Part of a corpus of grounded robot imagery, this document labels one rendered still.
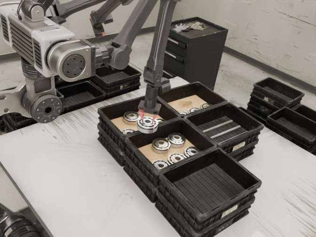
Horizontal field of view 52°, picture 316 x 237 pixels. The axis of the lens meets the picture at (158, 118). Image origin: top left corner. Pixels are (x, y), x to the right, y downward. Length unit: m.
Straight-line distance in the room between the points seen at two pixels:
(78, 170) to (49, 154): 0.21
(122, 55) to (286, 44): 3.87
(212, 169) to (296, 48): 3.39
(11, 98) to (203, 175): 0.98
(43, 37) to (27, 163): 0.89
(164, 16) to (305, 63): 3.64
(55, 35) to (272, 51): 4.15
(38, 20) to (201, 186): 1.04
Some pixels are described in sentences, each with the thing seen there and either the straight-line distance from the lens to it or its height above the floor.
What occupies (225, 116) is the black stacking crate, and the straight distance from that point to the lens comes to 2.20.
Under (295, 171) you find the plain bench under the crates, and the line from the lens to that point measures 2.16.
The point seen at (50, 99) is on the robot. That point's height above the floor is 1.18.
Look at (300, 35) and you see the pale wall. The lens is 4.87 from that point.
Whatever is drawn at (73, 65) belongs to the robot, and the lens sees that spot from 1.19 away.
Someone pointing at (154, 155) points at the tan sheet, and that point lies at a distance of 1.76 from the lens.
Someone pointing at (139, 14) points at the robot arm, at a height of 1.59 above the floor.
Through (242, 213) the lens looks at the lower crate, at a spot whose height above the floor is 0.73.
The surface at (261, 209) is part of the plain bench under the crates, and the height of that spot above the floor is 0.70.
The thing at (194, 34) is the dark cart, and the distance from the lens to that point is 3.41.
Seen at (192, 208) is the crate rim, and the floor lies 0.93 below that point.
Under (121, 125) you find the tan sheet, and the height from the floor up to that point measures 0.83.
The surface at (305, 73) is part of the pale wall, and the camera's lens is 4.93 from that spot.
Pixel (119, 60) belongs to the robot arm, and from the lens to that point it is 1.28.
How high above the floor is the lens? 1.98
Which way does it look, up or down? 34 degrees down
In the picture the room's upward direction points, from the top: 8 degrees clockwise
